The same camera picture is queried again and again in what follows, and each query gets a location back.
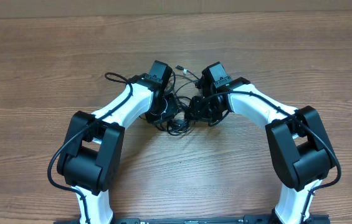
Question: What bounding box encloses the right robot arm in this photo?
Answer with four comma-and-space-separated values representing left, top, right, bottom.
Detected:
186, 62, 341, 223

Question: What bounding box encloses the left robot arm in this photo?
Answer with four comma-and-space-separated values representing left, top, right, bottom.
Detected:
47, 60, 176, 223

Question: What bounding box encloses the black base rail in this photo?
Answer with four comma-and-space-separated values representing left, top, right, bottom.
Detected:
53, 215, 331, 224

